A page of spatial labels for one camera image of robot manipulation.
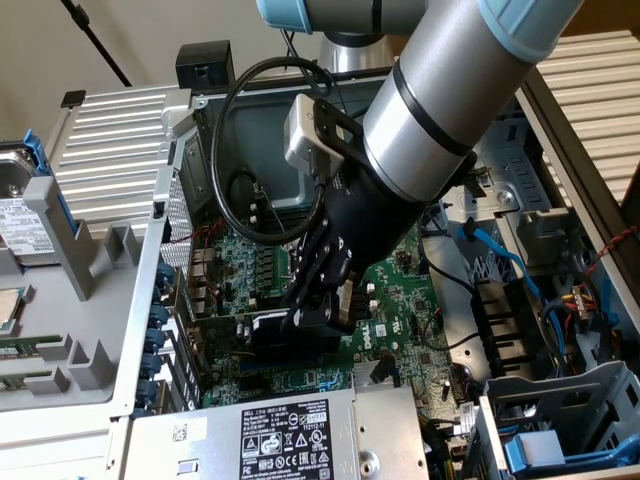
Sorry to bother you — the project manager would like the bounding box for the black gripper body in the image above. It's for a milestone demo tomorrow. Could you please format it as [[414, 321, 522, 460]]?
[[318, 166, 427, 272]]

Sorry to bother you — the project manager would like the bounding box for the green graphics card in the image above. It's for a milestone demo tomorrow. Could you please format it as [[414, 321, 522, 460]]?
[[172, 279, 344, 365]]

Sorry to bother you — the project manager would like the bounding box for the CPU socket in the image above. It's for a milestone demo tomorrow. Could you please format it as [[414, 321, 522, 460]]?
[[277, 239, 304, 281]]

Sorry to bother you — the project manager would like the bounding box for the green Dell motherboard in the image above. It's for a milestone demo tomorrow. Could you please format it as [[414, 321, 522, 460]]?
[[187, 192, 484, 419]]

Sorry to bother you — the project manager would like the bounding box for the silver finned heat sink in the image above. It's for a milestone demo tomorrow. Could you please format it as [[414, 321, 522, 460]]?
[[352, 357, 401, 390]]

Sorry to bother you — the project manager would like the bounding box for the metal locking lever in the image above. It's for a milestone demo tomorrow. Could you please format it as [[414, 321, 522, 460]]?
[[253, 183, 289, 234]]

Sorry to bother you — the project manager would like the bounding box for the open grey PC case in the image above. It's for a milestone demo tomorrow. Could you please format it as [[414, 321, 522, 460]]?
[[107, 49, 640, 480]]

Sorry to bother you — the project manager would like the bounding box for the black plastic card guide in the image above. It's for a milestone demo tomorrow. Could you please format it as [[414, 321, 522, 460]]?
[[472, 278, 547, 377]]

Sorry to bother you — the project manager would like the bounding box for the grey metal drive cage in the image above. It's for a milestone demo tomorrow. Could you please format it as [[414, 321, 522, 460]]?
[[439, 104, 599, 274]]

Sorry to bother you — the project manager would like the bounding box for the grey power supply unit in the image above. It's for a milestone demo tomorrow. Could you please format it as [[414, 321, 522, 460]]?
[[124, 384, 431, 480]]

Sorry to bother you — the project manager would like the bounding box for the grey metal disk bay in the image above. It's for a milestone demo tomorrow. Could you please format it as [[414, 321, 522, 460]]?
[[474, 359, 640, 480]]

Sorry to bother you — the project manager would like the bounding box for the black box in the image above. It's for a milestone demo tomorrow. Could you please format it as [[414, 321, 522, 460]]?
[[175, 40, 236, 90]]

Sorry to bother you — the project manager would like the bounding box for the grey plastic parts rack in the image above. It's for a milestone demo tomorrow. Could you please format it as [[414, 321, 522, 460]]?
[[0, 174, 151, 419]]

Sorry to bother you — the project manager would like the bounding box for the blue plastic latch bar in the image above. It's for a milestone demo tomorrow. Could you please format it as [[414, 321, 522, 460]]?
[[502, 430, 640, 475]]

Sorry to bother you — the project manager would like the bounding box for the silver CPU chip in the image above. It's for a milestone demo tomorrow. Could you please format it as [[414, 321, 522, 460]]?
[[0, 287, 25, 335]]

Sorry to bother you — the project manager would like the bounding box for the black tripod leg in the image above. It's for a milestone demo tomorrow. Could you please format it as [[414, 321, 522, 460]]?
[[59, 0, 134, 89]]

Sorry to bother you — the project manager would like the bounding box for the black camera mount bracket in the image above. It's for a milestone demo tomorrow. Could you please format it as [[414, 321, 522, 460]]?
[[312, 97, 370, 169]]

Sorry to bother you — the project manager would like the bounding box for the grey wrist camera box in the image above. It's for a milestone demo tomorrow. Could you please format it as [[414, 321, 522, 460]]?
[[282, 93, 347, 177]]

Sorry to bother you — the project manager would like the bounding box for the red black twisted wire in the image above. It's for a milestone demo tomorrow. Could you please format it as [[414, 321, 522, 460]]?
[[584, 224, 640, 279], [162, 222, 224, 246]]

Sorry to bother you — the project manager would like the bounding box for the black camera cable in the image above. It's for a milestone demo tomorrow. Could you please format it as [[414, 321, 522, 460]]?
[[209, 27, 335, 246]]

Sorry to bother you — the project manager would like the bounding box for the blue flat SATA wire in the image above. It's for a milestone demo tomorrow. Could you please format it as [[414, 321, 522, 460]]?
[[457, 217, 544, 304]]

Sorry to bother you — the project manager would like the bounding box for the blue power wire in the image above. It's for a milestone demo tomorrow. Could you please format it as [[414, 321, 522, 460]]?
[[542, 298, 576, 374]]

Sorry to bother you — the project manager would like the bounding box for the power plug with coloured wires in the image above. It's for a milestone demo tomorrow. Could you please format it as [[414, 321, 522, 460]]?
[[571, 287, 595, 317]]

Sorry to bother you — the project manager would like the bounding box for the hard disk with blue bracket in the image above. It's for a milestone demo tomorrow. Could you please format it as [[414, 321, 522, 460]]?
[[0, 128, 90, 274]]

